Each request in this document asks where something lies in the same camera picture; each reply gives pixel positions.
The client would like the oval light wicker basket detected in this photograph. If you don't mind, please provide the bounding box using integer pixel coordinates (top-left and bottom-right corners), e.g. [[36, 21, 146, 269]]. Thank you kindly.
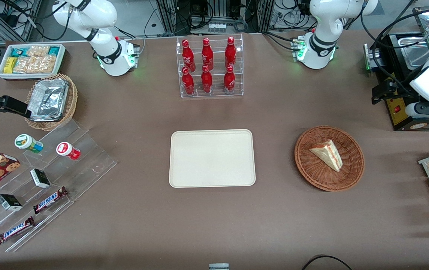
[[24, 73, 78, 131]]

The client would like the black looped table cable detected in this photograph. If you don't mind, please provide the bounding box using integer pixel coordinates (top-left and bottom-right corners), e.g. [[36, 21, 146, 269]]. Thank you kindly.
[[301, 255, 354, 270]]

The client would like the aluminium frame stand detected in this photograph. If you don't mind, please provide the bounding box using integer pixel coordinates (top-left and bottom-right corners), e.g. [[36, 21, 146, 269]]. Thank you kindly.
[[0, 0, 43, 42]]

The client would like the Snickers chocolate bar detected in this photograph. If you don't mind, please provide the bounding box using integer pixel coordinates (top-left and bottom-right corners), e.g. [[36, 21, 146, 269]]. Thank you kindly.
[[0, 216, 36, 245], [33, 186, 69, 215]]

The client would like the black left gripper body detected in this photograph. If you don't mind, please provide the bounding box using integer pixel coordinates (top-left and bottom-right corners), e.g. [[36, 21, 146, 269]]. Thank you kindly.
[[372, 76, 418, 105]]

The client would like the green lid cup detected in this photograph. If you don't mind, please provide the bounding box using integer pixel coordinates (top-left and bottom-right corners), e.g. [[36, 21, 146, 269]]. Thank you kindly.
[[14, 133, 44, 154]]

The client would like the round brown wicker basket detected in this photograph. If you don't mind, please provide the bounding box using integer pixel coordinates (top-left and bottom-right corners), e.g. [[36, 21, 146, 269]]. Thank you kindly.
[[294, 126, 365, 192]]

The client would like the clear acrylic bottle rack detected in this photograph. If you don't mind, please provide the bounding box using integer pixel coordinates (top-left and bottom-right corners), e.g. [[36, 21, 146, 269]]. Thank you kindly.
[[176, 33, 244, 99]]

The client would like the small black white box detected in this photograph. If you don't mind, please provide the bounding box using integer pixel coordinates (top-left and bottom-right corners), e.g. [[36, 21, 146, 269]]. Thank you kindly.
[[0, 193, 23, 212], [30, 168, 51, 189]]

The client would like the white rectangular snack bin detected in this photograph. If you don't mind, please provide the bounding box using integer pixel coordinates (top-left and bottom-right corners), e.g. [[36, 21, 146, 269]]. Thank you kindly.
[[0, 43, 66, 81]]

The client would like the clear acrylic stepped shelf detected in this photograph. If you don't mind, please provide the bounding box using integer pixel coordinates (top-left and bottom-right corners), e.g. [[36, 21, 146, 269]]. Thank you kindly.
[[0, 119, 118, 253]]

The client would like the black food warmer case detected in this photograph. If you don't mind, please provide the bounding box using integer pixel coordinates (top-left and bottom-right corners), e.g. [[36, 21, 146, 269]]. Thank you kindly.
[[363, 6, 429, 132]]

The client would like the large clear cracker bag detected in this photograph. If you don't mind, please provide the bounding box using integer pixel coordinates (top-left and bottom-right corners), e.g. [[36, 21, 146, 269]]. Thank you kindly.
[[12, 55, 57, 74]]

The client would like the triangular sandwich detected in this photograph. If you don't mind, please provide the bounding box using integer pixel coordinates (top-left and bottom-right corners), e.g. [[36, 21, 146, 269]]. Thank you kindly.
[[309, 140, 343, 173]]

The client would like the red cola bottle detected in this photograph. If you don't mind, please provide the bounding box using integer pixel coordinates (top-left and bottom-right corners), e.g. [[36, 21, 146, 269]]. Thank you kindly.
[[181, 67, 196, 95], [201, 37, 214, 71], [223, 65, 236, 94], [200, 65, 214, 94], [181, 39, 196, 72], [224, 36, 238, 68]]

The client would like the aluminium frame cabinet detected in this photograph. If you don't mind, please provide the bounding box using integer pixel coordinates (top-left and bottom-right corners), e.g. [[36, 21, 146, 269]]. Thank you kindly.
[[156, 0, 275, 35]]

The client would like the silver foil pack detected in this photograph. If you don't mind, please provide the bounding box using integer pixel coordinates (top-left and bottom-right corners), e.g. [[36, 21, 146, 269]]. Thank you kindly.
[[27, 78, 70, 122]]

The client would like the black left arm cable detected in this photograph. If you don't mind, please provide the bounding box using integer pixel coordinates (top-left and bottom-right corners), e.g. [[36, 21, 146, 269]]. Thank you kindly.
[[360, 0, 429, 99]]

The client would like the beige plastic tray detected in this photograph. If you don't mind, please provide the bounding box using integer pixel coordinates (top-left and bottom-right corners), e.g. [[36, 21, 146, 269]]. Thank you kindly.
[[169, 129, 256, 188]]

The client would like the red lid cup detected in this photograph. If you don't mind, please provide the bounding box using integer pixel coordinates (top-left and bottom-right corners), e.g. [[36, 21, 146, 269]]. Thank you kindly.
[[56, 141, 81, 161]]

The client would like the small clear cracker bag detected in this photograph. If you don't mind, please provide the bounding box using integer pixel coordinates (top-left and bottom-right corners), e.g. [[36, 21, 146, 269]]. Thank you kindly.
[[27, 45, 51, 58]]

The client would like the black power adapter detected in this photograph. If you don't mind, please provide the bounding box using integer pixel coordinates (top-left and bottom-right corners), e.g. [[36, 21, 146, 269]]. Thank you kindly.
[[0, 14, 18, 28]]

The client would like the yellow snack packet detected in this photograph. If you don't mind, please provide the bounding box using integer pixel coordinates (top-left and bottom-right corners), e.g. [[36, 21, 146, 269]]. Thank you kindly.
[[3, 56, 18, 75]]

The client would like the steel warmer pan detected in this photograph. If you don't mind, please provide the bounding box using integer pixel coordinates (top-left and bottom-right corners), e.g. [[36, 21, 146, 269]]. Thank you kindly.
[[396, 36, 429, 71]]

